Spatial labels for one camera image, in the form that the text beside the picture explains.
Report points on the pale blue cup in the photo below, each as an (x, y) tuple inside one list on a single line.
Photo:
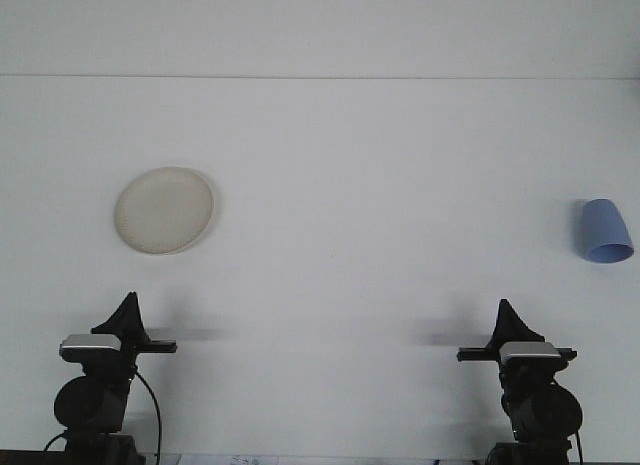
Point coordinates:
[(602, 225)]

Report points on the pale round plate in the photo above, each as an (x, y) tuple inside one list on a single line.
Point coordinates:
[(162, 210)]

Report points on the white printed paper sheet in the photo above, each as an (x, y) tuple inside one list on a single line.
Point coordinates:
[(225, 460)]

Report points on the pale grey camera box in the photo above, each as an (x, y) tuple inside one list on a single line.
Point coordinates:
[(90, 342), (530, 350)]

